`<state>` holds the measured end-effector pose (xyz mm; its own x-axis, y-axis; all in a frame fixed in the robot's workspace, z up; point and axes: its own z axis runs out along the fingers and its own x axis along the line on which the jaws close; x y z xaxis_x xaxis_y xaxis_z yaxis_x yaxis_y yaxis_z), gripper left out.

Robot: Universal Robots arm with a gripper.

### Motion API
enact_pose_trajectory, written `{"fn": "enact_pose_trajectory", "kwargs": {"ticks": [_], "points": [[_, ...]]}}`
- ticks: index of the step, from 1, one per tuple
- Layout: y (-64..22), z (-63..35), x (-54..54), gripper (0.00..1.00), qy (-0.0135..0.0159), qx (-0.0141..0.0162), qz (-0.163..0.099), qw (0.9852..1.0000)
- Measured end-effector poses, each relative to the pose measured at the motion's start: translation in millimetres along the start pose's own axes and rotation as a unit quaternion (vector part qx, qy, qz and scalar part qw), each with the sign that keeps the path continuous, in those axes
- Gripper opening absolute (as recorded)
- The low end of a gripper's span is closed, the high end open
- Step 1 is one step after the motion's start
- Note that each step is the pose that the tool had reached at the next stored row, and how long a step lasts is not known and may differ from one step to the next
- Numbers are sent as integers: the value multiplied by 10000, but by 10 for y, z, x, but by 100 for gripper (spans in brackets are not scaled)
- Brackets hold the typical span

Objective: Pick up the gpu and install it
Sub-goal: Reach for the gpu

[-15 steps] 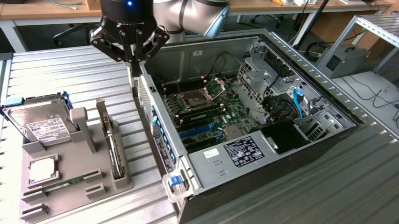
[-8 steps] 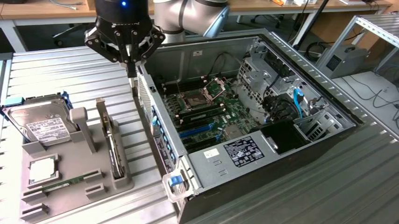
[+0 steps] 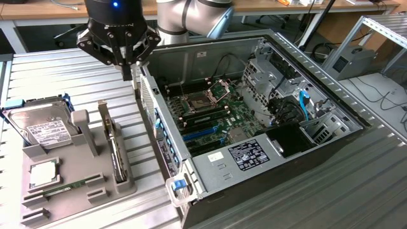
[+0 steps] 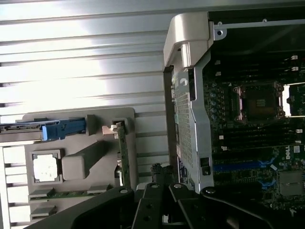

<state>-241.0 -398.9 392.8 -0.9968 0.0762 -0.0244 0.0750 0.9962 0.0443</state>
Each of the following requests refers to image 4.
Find silver chipset heat sink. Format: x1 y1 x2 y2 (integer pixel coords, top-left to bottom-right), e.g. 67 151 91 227
279 171 303 196

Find silver CPU chip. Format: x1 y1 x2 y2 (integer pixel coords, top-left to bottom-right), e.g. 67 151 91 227
32 154 60 183

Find green RAM stick upright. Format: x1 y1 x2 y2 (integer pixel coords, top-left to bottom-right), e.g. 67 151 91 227
102 121 132 188

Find green Dell motherboard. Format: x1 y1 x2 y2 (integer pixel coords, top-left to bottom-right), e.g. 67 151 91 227
202 51 305 217

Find black RAM slot white clips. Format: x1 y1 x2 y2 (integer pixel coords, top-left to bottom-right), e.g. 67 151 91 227
218 128 302 141
214 54 299 66
221 139 303 151
215 66 300 77

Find open metal socket cover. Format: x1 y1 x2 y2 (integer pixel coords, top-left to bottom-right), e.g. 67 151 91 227
282 82 305 117

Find silver and black PC case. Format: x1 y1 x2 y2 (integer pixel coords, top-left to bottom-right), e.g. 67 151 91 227
163 0 305 194

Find grey parts rack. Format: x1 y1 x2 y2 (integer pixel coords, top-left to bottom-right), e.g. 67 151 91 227
21 106 138 226

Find blue expansion slot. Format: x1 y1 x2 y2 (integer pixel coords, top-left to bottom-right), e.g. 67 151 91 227
213 161 262 172

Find CPU socket with metal frame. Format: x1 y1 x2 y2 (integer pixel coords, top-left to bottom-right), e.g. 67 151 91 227
227 81 285 124

